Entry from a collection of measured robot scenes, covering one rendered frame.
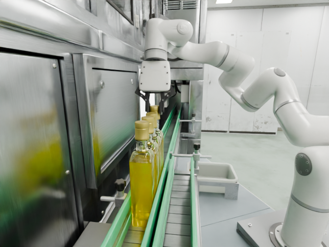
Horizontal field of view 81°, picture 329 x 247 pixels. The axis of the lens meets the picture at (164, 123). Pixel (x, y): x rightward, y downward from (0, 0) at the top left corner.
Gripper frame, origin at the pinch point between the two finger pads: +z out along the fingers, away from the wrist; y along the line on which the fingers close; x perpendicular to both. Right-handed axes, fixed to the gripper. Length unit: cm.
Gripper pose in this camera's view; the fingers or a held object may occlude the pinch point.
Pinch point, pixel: (154, 108)
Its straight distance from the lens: 63.5
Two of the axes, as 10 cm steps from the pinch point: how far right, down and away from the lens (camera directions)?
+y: 9.9, 0.2, -1.0
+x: 1.0, 0.2, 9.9
